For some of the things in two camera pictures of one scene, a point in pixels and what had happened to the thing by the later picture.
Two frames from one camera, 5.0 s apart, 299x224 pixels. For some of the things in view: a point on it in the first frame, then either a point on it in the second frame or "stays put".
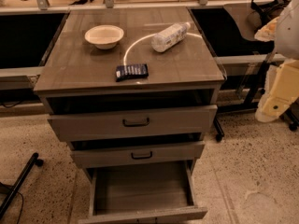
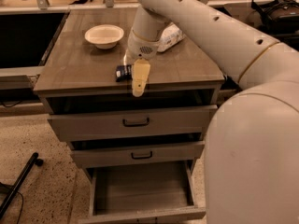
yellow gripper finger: [281, 91] to [143, 49]
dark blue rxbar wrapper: [131, 72] stays put
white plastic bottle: [169, 36] stays put
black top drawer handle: [135, 125] stays put
